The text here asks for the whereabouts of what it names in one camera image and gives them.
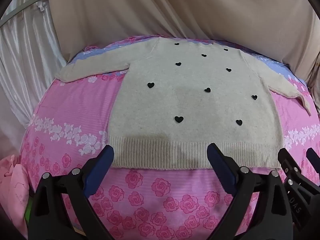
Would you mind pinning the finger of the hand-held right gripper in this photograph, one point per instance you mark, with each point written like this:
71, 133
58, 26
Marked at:
287, 161
314, 156

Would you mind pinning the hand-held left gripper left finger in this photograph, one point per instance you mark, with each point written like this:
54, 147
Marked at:
100, 169

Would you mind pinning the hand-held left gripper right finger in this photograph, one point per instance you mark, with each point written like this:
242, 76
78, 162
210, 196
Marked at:
222, 165

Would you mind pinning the beige sweater with black hearts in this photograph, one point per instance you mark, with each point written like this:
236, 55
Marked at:
175, 105

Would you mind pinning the pink floral blanket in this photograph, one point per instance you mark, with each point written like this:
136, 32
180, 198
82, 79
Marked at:
150, 192

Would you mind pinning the green object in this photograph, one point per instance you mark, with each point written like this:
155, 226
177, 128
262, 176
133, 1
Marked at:
28, 210

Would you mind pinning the pink cloth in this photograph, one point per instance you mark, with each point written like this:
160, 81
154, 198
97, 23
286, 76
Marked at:
15, 185

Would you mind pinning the white satin curtain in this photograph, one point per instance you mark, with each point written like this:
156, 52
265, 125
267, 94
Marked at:
25, 55

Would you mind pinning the beige curtain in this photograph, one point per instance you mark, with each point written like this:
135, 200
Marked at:
175, 10

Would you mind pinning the curved metal rod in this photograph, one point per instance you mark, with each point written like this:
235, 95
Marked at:
22, 6

